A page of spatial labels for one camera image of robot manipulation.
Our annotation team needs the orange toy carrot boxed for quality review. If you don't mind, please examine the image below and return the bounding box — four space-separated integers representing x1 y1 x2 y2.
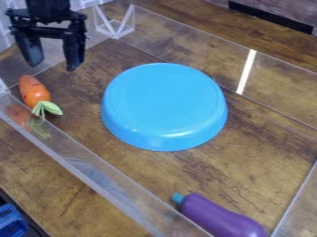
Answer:
19 75 63 116

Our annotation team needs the purple toy eggplant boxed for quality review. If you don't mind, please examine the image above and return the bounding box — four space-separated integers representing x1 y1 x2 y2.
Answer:
173 193 268 237

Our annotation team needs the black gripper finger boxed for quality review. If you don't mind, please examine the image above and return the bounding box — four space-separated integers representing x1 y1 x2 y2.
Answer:
62 31 87 71
13 29 43 67

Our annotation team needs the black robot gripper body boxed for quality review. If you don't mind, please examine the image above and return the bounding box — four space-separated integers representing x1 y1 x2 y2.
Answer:
6 0 87 39

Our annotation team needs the clear acrylic enclosure wall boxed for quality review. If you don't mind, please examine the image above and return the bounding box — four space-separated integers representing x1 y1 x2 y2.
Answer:
0 0 317 237

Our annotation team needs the blue object at corner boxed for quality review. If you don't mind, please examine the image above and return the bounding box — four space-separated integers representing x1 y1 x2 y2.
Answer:
0 204 29 237

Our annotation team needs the blue round tray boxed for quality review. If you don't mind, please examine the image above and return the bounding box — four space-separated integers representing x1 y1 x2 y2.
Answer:
101 63 228 152

